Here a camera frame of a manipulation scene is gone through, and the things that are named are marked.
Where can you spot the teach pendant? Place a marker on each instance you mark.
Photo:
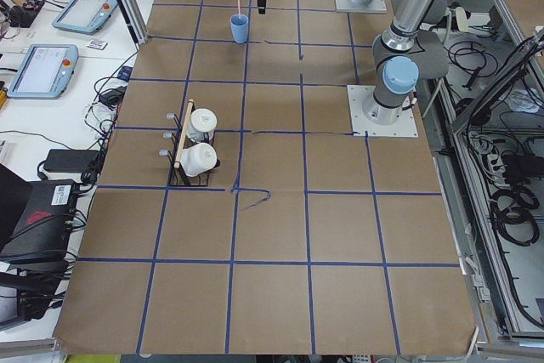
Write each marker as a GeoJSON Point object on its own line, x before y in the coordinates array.
{"type": "Point", "coordinates": [45, 71]}
{"type": "Point", "coordinates": [84, 16]}

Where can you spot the wooden rack handle rod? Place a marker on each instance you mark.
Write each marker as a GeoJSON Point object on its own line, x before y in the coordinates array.
{"type": "Point", "coordinates": [183, 133]}

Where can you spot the black wire mug rack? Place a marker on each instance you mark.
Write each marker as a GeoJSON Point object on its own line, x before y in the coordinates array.
{"type": "Point", "coordinates": [177, 177]}

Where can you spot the teach pendant near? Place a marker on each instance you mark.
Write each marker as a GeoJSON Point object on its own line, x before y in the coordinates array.
{"type": "Point", "coordinates": [45, 71]}

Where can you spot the white mug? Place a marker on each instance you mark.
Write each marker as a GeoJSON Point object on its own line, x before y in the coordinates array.
{"type": "Point", "coordinates": [203, 123]}
{"type": "Point", "coordinates": [198, 159]}

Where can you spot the black power adapter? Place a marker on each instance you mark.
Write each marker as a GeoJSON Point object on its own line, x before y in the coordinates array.
{"type": "Point", "coordinates": [67, 161]}

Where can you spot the teach pendant far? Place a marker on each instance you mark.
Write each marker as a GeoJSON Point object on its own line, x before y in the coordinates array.
{"type": "Point", "coordinates": [84, 16]}

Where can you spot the light blue plastic cup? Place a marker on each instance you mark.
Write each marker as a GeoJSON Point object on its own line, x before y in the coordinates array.
{"type": "Point", "coordinates": [239, 25]}

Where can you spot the white mug far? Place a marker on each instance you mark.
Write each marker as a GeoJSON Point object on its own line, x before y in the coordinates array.
{"type": "Point", "coordinates": [203, 123]}

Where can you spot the white mug near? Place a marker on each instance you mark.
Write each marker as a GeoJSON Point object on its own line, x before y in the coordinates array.
{"type": "Point", "coordinates": [198, 159]}

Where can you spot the black computer box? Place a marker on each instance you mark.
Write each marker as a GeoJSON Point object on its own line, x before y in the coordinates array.
{"type": "Point", "coordinates": [36, 218]}

